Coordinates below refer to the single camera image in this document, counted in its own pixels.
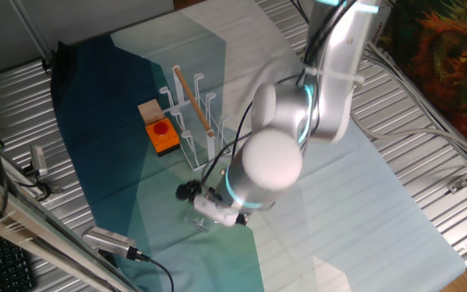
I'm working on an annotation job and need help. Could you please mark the clear glass cup with handle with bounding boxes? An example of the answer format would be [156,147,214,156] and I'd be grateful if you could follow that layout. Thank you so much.
[183,202,218,234]

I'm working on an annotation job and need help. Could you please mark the blue green white tablecloth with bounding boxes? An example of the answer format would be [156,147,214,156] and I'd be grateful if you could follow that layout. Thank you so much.
[50,0,467,292]

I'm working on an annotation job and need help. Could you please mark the orange box red push button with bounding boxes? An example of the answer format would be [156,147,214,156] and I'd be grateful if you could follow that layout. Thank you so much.
[144,117,182,158]

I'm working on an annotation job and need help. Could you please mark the plain wooden block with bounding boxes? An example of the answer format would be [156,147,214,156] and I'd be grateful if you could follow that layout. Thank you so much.
[137,98,166,126]

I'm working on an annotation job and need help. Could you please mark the white zip tie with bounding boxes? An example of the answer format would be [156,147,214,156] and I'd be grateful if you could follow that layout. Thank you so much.
[304,66,365,87]

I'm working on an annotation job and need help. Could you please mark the cardboard box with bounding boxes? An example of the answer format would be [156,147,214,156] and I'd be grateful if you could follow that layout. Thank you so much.
[373,6,393,48]

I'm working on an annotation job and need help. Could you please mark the colourful orange green fabric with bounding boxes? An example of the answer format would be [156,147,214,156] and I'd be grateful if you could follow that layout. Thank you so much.
[379,0,467,153]

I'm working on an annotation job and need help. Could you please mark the grey metal pole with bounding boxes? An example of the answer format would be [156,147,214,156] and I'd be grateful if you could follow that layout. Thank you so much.
[8,0,55,68]

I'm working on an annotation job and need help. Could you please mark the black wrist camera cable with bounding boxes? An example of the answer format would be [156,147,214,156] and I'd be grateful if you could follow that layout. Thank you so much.
[175,72,303,203]

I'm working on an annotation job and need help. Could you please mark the white cup rack wooden handle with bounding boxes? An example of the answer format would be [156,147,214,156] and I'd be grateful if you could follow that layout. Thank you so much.
[158,64,234,172]

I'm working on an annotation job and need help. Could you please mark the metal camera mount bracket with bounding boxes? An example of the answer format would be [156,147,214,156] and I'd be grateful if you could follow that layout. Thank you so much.
[14,164,63,203]

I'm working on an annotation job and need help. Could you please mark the black looped cable bundle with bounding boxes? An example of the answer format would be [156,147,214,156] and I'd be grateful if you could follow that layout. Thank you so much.
[289,0,358,72]

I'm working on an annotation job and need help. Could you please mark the thick grey robot cable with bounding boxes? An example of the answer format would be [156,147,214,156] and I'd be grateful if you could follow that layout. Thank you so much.
[349,113,467,164]

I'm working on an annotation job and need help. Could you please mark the thin grey cable bundle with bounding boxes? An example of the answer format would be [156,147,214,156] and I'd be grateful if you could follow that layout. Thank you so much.
[363,42,467,165]

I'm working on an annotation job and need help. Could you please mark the small metal table bracket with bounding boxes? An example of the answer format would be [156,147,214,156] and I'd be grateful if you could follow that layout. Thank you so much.
[447,177,467,195]

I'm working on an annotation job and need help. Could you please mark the aluminium frame bar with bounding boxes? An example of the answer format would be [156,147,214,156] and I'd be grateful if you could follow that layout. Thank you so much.
[0,165,144,292]

